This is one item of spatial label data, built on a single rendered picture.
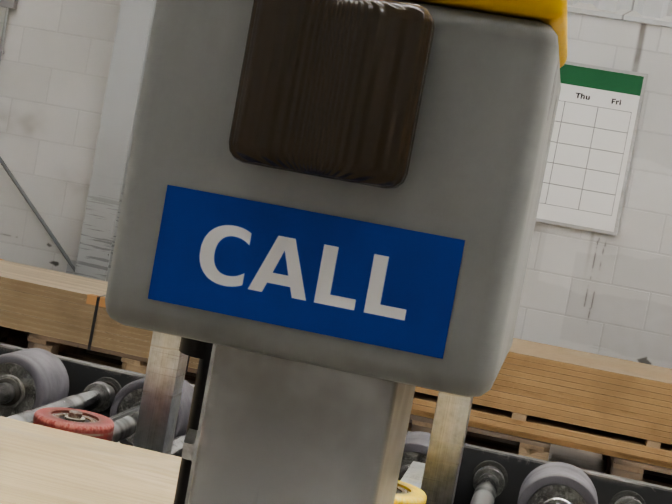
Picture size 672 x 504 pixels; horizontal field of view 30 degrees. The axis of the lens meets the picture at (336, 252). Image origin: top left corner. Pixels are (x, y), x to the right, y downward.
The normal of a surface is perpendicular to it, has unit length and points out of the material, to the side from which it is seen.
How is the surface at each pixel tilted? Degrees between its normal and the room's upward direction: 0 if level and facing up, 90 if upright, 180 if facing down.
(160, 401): 90
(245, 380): 90
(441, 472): 90
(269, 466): 90
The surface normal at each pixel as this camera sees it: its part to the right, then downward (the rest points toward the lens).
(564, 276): -0.18, 0.02
